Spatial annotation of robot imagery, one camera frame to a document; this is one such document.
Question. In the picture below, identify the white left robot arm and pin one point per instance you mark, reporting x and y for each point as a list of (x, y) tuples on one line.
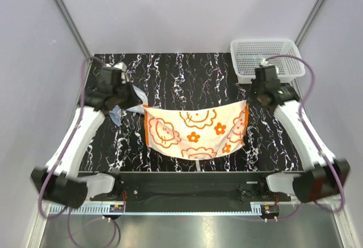
[(59, 181)]

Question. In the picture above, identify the white plastic basket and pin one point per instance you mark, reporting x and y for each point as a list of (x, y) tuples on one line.
[(247, 55)]

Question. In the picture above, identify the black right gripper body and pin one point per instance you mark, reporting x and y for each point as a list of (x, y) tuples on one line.
[(254, 93)]

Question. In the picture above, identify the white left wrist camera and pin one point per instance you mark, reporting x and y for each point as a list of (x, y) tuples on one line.
[(123, 67)]

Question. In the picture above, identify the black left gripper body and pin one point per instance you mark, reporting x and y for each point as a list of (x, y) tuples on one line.
[(126, 97)]

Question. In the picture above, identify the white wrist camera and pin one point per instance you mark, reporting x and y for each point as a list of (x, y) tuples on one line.
[(123, 67), (265, 63)]

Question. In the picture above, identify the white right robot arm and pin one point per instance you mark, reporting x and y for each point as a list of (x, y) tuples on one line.
[(323, 175)]

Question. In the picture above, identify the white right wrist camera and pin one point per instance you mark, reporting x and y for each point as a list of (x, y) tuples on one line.
[(265, 63)]

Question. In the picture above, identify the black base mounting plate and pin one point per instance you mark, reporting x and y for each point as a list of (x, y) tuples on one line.
[(245, 186)]

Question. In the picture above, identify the light blue towel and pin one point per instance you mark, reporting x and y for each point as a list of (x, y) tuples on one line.
[(117, 113)]

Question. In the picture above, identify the orange and white towel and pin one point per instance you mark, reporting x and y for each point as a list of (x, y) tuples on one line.
[(197, 135)]

